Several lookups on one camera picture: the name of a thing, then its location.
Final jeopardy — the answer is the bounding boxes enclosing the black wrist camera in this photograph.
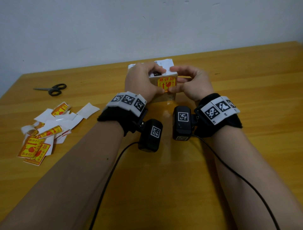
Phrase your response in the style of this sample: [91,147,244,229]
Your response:
[172,106,192,141]
[138,119,163,153]

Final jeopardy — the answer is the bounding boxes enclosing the black camera cable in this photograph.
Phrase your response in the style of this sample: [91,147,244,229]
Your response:
[89,141,140,230]
[193,134,281,230]

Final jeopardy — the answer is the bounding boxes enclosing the pile of stickers and backings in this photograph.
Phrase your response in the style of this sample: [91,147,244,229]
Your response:
[17,101,101,166]

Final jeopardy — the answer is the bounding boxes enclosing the brown cardboard box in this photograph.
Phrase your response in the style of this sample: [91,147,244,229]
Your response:
[128,58,178,104]

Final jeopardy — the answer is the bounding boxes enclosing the black handled scissors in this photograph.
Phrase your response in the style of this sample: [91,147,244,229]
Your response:
[33,83,67,97]

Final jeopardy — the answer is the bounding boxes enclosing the person's left forearm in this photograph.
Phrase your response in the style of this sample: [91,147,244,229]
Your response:
[0,121,125,230]

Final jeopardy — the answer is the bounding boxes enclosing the black right camera cable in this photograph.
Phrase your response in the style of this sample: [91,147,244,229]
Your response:
[193,134,281,230]

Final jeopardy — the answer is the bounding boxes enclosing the person's left hand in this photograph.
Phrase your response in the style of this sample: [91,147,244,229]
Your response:
[125,62,167,102]

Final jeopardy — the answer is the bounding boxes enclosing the yellow red sticker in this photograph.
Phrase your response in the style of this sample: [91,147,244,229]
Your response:
[157,76,177,93]

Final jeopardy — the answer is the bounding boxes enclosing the black left wrist strap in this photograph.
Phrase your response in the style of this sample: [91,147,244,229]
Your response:
[97,91,148,137]

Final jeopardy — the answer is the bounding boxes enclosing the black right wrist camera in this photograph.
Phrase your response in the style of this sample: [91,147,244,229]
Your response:
[172,106,192,141]

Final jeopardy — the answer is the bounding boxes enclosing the black right wrist strap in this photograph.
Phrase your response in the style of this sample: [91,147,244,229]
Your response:
[194,93,243,138]

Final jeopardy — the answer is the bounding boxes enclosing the person's right forearm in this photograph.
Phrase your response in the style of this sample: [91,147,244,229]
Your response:
[211,125,303,230]

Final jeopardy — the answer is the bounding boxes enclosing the person's right hand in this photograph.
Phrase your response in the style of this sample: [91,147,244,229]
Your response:
[168,65,215,104]

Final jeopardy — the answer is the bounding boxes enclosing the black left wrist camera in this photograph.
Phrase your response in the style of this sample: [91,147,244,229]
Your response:
[138,119,163,153]

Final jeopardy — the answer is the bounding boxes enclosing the black wrist strap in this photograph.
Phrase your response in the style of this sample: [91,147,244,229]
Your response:
[97,91,148,137]
[194,93,243,138]

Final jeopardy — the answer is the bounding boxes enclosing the black left camera cable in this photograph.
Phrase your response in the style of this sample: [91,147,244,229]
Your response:
[89,141,140,230]

